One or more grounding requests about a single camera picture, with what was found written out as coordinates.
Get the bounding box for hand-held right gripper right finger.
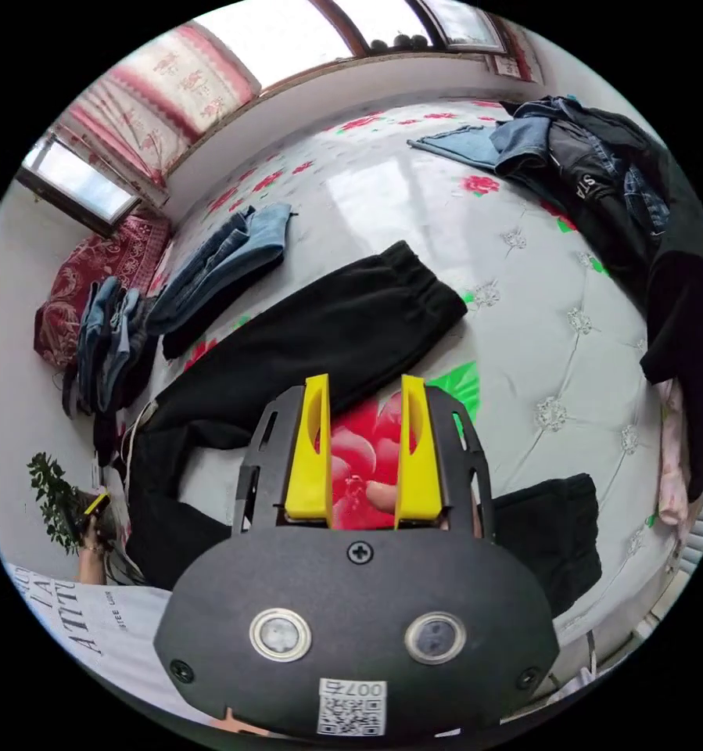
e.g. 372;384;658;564
394;374;445;530

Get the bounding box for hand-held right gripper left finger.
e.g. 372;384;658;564
285;373;333;527

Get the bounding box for black pants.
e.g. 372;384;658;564
125;239;603;617

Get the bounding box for person's left forearm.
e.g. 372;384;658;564
74;546;107;586

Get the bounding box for person's left hand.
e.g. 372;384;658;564
78;515;117;552

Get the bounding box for person's right hand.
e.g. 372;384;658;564
365;480;400;512

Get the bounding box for leafy green potted plant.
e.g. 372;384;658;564
27;451;103;555

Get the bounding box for person's body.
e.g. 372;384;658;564
3;562;179;708

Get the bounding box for stacked pile of folded clothes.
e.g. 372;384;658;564
62;275;152;450

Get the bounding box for bed with flowered quilt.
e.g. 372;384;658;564
116;96;690;664

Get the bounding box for folded blue jeans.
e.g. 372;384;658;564
145;202;293;336

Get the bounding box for red patterned rolled blanket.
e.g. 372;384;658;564
33;214;174;371

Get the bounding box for heaped pile of unfolded clothes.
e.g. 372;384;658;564
408;96;703;529

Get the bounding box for pink patterned curtain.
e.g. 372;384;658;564
55;23;264;207

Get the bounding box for small window with dark frame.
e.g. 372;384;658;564
15;133;144;239

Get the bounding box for wide window with wooden frame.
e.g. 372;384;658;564
192;0;508;89

